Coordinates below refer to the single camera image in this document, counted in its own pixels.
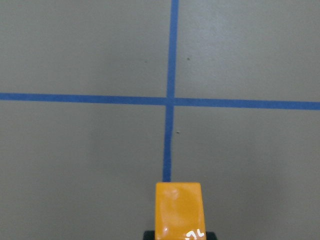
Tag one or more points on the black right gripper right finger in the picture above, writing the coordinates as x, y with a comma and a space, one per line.
211, 235

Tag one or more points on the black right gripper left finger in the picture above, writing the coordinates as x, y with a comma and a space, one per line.
149, 235

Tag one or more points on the orange trapezoid block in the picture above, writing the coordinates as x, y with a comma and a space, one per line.
179, 211

